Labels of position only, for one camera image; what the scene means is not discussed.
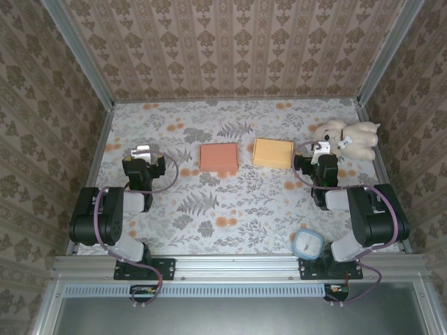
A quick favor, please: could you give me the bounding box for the aluminium frame post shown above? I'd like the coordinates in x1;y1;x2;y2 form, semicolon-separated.
356;0;425;105
41;0;116;109

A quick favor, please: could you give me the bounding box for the floral patterned tablecloth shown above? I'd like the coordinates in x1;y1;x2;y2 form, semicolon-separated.
76;99;401;255

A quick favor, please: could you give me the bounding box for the pink paper box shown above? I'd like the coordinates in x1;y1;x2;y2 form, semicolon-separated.
198;142;240;175

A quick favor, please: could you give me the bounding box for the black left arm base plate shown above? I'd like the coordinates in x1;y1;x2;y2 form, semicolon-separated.
114;257;176;280

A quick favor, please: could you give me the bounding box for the white square blue-rimmed container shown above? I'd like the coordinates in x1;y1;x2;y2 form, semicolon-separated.
292;228;323;261

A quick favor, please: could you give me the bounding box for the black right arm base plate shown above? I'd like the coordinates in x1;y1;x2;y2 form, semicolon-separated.
299;257;364;280

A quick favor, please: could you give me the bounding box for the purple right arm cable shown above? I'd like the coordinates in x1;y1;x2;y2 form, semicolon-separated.
294;140;401;308

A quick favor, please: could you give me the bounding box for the yellow paper box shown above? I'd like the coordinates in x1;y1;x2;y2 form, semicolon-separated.
251;137;295;170

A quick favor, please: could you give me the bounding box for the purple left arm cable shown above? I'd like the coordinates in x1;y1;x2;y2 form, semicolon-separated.
93;151;179;310

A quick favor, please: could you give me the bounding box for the cream plush dog toy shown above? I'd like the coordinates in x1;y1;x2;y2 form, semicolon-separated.
312;119;381;162

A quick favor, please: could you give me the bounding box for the grey metal panel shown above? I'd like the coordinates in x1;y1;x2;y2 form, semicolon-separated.
52;296;430;335

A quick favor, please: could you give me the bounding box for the grey slotted cable duct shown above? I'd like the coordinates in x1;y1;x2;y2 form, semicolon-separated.
64;283;325;298

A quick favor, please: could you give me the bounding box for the aluminium side rail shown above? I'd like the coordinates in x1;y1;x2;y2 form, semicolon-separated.
356;100;413;254
66;104;116;255

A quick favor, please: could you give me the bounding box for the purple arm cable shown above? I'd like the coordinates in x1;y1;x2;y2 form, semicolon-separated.
93;151;179;310
294;140;401;308

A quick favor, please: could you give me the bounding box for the small controller board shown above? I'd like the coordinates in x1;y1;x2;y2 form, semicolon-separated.
323;283;350;302
129;284;158;304

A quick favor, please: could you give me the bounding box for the aluminium table edge rail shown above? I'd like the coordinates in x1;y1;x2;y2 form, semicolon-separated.
52;254;429;280

